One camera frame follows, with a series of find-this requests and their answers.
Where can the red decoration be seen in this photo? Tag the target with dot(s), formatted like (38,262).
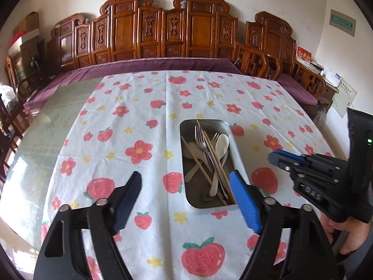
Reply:
(17,38)

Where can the white cardboard box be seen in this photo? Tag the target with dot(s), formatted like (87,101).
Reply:
(30,36)

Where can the person's right hand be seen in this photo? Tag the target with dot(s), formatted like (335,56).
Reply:
(355,236)

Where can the clear plastic bag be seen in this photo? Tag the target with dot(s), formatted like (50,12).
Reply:
(7,96)

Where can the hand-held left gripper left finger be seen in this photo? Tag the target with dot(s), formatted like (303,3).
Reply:
(128,201)

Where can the white wall poster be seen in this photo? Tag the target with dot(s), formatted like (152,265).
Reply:
(345,97)

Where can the small white box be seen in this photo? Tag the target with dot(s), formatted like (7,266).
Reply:
(317,67)

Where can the large brown cardboard box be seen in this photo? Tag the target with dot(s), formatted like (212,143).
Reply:
(32,48)

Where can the strawberry printed tablecloth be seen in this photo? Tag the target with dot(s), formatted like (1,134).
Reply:
(131,116)

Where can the purple armchair cushion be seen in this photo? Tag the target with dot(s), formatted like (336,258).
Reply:
(294,89)

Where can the grey wall panel box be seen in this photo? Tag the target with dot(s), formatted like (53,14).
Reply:
(342,23)

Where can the black desk lamp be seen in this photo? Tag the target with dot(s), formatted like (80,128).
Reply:
(35,64)

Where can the carved wooden armchair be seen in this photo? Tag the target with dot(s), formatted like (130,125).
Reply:
(274,40)

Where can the white desk device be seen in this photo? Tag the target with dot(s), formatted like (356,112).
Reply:
(333,78)

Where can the dark wooden chair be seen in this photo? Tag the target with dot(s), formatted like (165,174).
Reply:
(8,134)

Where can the wooden side table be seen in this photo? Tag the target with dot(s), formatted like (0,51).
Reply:
(327,93)

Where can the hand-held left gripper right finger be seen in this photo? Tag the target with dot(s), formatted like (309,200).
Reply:
(244,204)

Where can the carved wooden sofa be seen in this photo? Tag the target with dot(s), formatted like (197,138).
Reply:
(125,35)

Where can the metal spoon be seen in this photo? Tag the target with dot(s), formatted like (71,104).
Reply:
(208,196)

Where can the grey plastic bag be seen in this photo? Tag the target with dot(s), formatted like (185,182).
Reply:
(320,115)

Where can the rectangular metal tin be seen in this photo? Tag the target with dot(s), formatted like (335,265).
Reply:
(214,209)

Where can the red desk calendar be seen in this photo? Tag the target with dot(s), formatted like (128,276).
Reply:
(303,55)

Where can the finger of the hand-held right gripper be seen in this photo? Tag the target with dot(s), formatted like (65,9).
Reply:
(276,160)
(290,155)

